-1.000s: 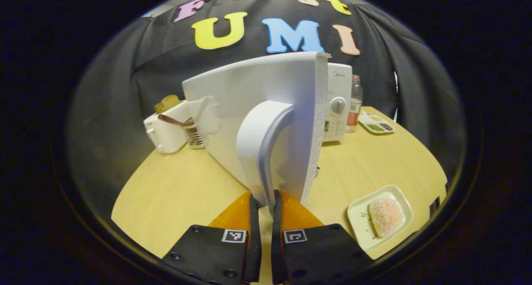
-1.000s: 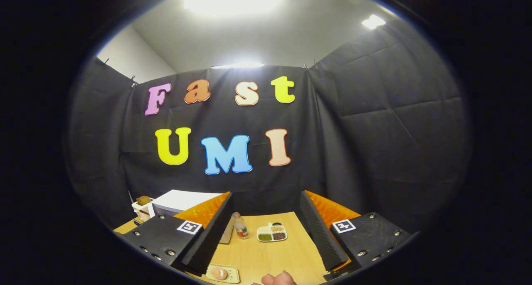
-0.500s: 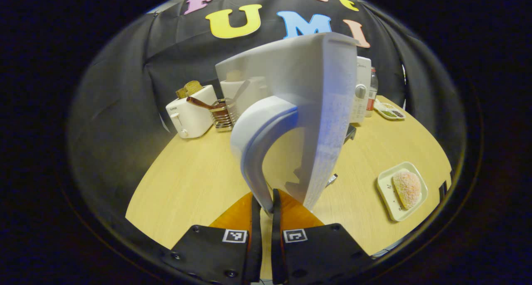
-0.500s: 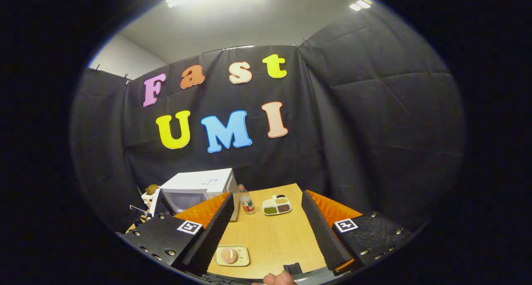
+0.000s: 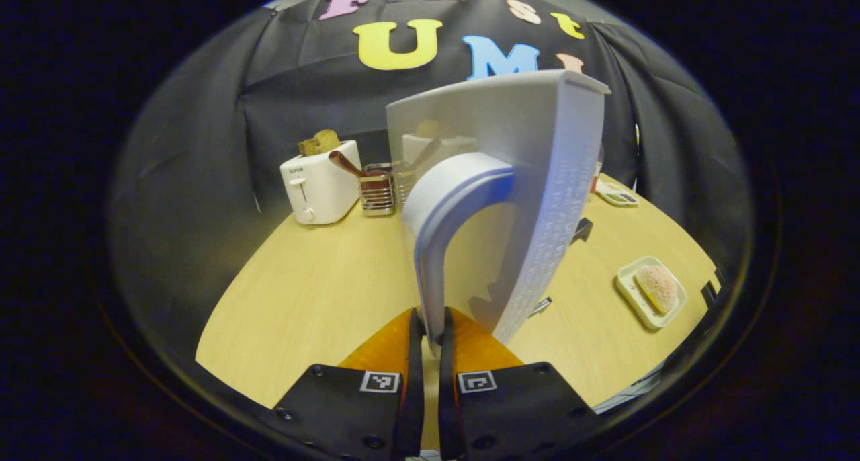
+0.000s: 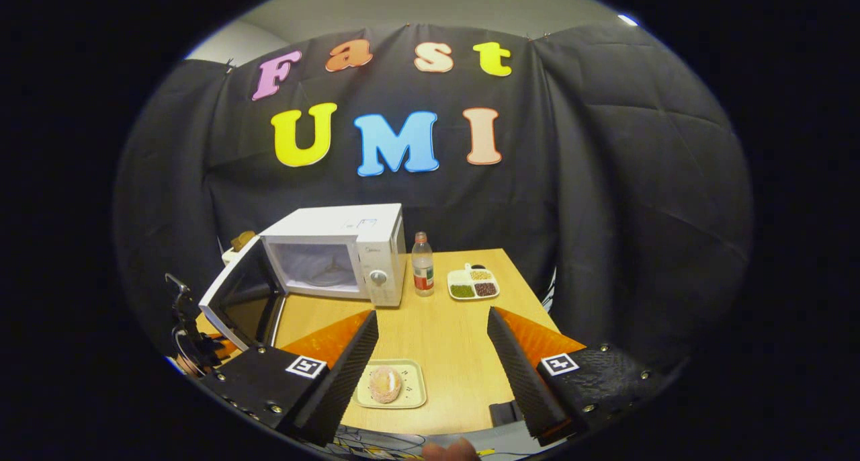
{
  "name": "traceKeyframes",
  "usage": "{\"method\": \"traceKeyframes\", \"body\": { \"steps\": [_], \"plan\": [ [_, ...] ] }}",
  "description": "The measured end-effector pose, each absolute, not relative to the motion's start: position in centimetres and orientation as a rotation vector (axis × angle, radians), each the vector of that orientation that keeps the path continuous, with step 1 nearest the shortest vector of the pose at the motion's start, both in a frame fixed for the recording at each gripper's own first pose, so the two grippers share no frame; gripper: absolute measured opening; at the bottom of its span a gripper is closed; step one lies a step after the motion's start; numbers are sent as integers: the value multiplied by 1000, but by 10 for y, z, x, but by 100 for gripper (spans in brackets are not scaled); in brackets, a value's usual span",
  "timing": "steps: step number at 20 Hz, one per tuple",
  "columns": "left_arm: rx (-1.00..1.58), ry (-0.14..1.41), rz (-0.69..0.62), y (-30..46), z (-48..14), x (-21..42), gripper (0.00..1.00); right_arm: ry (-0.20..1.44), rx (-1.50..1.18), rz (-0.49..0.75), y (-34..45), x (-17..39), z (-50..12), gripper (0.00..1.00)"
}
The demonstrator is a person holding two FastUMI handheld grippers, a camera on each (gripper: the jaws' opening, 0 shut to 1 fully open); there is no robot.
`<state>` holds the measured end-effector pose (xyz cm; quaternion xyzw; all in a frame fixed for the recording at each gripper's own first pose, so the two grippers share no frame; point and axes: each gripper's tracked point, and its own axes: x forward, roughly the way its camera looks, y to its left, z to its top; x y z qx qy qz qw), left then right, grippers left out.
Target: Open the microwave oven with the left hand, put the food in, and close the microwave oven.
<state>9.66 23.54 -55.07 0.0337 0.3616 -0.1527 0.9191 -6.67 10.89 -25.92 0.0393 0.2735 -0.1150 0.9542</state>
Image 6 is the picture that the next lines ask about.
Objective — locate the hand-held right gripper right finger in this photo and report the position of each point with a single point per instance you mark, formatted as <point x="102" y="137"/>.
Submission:
<point x="521" y="387"/>

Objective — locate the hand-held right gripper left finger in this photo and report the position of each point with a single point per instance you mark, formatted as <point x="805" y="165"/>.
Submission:
<point x="349" y="380"/>

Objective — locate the round bun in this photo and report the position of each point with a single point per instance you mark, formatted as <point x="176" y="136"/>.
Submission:
<point x="385" y="384"/>

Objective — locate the white microwave oven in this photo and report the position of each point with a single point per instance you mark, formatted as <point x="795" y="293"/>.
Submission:
<point x="336" y="229"/>

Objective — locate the black block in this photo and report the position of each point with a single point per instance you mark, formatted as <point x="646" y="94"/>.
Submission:
<point x="504" y="414"/>

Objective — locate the cream rectangular plate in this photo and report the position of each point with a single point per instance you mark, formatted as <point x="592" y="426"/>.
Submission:
<point x="413" y="387"/>

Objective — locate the white toaster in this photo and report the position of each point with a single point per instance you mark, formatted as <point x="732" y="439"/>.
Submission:
<point x="230" y="256"/>

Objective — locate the divided dish of beans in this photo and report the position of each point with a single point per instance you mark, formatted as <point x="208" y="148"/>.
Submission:
<point x="474" y="283"/>

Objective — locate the toast slice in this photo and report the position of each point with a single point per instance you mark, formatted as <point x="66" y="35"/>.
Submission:
<point x="242" y="240"/>

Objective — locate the clear plastic drink bottle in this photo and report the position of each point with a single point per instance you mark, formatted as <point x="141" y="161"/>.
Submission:
<point x="422" y="269"/>

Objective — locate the black backdrop cloth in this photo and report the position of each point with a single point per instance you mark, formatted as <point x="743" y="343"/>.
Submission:
<point x="605" y="179"/>

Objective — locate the ceiling light panel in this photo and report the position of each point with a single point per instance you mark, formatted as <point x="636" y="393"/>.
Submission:
<point x="627" y="20"/>

